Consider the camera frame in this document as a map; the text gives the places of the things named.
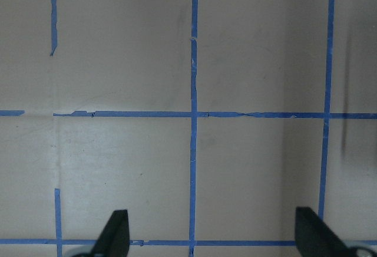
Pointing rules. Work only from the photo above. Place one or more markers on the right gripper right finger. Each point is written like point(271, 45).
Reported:
point(314, 238)

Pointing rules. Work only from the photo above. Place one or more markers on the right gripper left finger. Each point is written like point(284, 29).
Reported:
point(114, 239)

